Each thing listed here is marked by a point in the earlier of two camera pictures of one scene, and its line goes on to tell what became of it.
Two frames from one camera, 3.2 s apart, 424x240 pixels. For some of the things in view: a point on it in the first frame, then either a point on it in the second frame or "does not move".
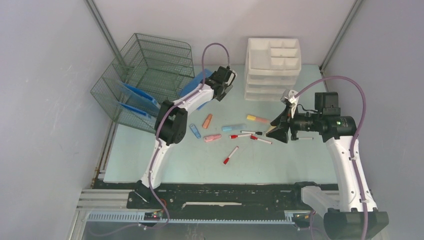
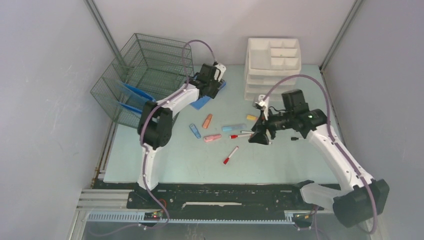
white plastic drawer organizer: [272, 66] does not move
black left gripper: [227, 87] to [212, 93]
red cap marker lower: [227, 159] does not move
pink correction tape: [212, 137] does not move
